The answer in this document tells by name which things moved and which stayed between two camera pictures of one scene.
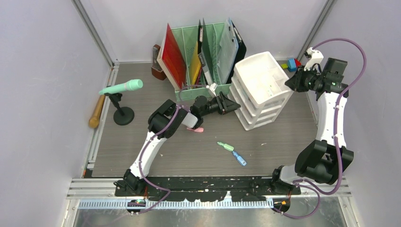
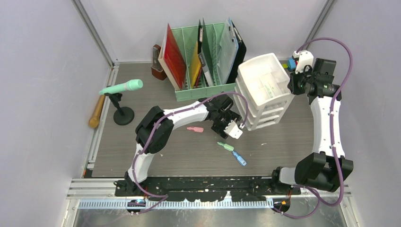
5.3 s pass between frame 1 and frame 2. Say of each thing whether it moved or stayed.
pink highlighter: stayed
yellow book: stayed
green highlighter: stayed
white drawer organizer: stayed
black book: moved
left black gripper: moved
